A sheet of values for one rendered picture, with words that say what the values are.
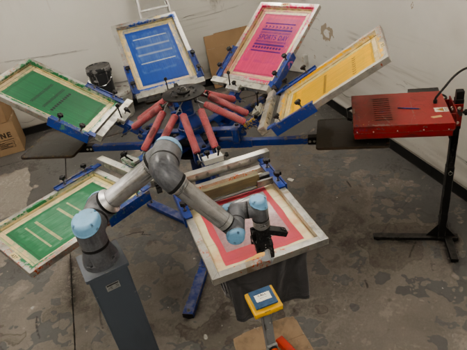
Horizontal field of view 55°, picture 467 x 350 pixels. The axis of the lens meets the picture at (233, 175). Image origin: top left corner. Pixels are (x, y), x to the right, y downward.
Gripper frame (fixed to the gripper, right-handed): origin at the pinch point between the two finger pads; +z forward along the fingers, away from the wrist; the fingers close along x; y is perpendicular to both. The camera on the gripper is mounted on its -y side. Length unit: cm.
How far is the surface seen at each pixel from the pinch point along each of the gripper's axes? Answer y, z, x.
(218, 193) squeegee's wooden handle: 7, -4, -57
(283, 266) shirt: -8.5, 16.5, -7.7
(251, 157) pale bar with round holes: -22, -5, -80
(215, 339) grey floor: 30, 98, -45
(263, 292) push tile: 10.7, 1.0, 17.3
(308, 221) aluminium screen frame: -26.6, -1.0, -13.9
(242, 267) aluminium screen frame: 13.9, -0.9, 0.6
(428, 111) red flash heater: -132, -13, -59
